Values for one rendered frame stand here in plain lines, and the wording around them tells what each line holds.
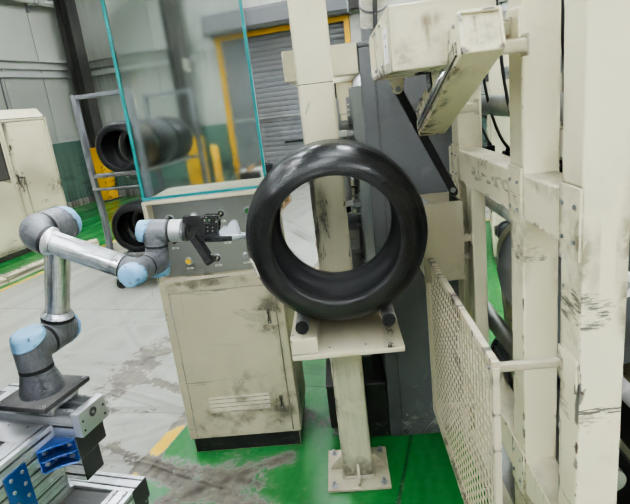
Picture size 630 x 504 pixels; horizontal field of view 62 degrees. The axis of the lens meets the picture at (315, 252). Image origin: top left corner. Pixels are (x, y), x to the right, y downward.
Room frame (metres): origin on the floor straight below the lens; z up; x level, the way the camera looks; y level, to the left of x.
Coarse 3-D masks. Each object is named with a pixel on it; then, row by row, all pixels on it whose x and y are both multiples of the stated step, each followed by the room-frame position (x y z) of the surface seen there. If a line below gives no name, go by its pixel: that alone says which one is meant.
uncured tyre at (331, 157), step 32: (288, 160) 1.59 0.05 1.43; (320, 160) 1.55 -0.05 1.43; (352, 160) 1.55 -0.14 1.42; (384, 160) 1.57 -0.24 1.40; (256, 192) 1.61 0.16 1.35; (288, 192) 1.55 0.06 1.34; (384, 192) 1.53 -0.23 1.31; (416, 192) 1.57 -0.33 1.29; (256, 224) 1.57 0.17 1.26; (416, 224) 1.54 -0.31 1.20; (256, 256) 1.57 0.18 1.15; (288, 256) 1.83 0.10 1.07; (384, 256) 1.81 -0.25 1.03; (416, 256) 1.54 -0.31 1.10; (288, 288) 1.56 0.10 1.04; (320, 288) 1.81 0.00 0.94; (352, 288) 1.80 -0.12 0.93; (384, 288) 1.54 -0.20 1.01
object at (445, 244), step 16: (448, 192) 2.01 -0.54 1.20; (432, 208) 1.83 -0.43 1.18; (448, 208) 1.82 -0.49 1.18; (432, 224) 1.83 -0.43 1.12; (448, 224) 1.82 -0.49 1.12; (432, 240) 1.83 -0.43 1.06; (448, 240) 1.82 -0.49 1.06; (432, 256) 1.83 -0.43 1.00; (448, 256) 1.82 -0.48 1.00; (432, 272) 1.83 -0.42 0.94; (448, 272) 1.82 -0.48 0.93; (464, 272) 1.82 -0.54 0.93
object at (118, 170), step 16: (80, 96) 5.06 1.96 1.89; (96, 96) 5.02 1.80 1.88; (80, 112) 5.11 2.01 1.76; (80, 128) 5.08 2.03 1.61; (112, 128) 5.11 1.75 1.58; (96, 144) 5.18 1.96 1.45; (112, 144) 5.44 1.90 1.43; (128, 144) 5.77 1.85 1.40; (112, 160) 5.37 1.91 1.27; (128, 160) 5.42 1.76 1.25; (96, 176) 5.07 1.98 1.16; (112, 176) 5.03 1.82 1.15; (96, 192) 5.09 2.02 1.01; (128, 208) 5.10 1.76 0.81; (112, 224) 5.18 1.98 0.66; (128, 224) 5.45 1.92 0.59; (128, 240) 5.35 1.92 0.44
